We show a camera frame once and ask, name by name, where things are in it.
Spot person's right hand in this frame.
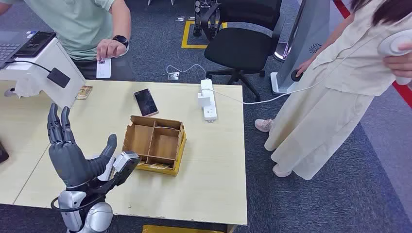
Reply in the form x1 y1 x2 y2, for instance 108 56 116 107
296 58 314 76

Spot person's left hand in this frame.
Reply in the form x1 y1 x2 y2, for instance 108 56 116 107
383 42 412 79
96 38 128 62

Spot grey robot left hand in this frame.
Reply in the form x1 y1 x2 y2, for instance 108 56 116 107
47 102 118 189

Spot white ID card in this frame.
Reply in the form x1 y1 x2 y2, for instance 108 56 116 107
96 58 112 80

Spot white handheld controller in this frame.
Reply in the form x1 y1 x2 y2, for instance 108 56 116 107
377 33 412 86

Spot wooden compartment box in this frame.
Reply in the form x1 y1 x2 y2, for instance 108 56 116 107
121 115 188 177

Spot person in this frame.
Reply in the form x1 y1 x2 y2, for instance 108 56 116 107
0 0 136 81
254 0 412 181

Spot gold card stack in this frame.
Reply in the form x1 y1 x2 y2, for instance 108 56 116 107
75 85 94 101

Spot black wristwatch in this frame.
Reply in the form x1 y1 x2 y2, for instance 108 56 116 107
112 35 129 49

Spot grey kiosk stand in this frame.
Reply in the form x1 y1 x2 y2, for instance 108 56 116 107
270 0 331 95

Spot white desk riser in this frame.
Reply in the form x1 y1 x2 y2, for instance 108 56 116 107
0 37 86 109

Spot black adapter box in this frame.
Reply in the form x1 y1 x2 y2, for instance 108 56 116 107
47 67 71 89

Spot smartphone with pink rim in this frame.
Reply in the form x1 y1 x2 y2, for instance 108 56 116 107
134 88 159 117

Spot black office chair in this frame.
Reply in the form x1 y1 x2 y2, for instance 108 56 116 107
201 0 286 102

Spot black device at desk edge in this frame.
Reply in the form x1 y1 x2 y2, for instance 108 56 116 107
0 141 10 164

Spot pink shoe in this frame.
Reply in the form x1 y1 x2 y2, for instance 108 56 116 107
272 164 292 178
254 118 274 133

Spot black smartphone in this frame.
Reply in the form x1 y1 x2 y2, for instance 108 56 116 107
14 31 57 59

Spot yellow floor tape square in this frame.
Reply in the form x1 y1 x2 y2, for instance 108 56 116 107
181 20 228 50

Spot white crumpled plastic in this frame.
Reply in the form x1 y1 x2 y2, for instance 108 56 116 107
13 79 42 99

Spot black robot legs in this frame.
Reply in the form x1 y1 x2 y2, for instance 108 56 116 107
192 0 223 41

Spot grey laptop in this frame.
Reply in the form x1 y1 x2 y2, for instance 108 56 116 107
0 30 37 70

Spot white charger plug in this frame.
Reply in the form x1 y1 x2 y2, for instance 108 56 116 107
197 90 212 108

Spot white power strip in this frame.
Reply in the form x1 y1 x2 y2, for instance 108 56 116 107
200 78 218 123

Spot yellow board under table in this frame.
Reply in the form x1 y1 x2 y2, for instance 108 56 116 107
142 224 226 233

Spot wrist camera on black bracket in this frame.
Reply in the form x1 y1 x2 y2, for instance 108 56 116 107
93 151 141 195

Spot white charger cable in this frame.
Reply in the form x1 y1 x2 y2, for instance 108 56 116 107
206 77 326 106

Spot white floor cable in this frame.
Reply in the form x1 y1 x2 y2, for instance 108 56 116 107
166 64 207 80

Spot black adapter cable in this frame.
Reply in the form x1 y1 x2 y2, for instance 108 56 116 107
4 59 52 73

